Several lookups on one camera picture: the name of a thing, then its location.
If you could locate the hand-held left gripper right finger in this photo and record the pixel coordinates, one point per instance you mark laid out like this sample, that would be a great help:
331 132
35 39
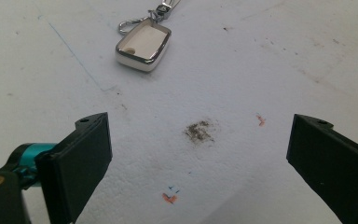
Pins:
335 168

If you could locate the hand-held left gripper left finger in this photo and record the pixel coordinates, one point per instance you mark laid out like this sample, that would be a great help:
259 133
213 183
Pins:
74 168

